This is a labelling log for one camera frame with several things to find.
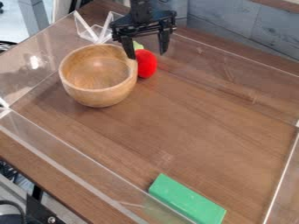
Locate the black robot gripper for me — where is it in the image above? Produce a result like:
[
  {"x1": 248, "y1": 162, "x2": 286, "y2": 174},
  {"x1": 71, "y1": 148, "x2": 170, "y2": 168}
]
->
[{"x1": 109, "y1": 10, "x2": 176, "y2": 60}]

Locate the red plush strawberry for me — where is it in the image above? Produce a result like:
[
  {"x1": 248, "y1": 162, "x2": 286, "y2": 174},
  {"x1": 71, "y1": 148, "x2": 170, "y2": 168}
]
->
[{"x1": 134, "y1": 41, "x2": 158, "y2": 79}]

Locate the wooden bowl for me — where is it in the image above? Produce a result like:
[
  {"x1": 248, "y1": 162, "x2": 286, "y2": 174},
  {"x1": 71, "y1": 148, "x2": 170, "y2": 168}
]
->
[{"x1": 59, "y1": 44, "x2": 138, "y2": 108}]

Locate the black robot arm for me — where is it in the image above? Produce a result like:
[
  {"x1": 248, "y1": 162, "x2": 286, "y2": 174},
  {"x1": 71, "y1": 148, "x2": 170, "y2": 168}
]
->
[{"x1": 109, "y1": 0, "x2": 176, "y2": 60}]

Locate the green rectangular block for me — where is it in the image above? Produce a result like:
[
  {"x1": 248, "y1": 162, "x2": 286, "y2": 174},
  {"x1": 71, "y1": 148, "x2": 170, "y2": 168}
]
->
[{"x1": 148, "y1": 173, "x2": 227, "y2": 224}]

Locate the clear acrylic tray enclosure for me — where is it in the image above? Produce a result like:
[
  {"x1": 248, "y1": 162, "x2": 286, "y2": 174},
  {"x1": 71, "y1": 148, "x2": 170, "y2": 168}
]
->
[{"x1": 0, "y1": 18, "x2": 299, "y2": 224}]

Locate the black metal table bracket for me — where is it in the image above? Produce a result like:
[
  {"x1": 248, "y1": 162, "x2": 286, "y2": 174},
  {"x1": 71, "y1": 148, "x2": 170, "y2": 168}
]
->
[{"x1": 25, "y1": 186, "x2": 67, "y2": 224}]

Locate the black cable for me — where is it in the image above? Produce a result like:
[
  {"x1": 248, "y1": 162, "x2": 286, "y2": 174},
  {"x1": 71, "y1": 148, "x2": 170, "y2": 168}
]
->
[{"x1": 0, "y1": 199, "x2": 27, "y2": 224}]

